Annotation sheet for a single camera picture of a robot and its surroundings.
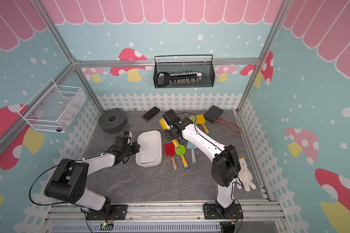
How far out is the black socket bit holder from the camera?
89 centimetres

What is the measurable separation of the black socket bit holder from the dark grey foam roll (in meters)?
0.43

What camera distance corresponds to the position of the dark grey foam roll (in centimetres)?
107
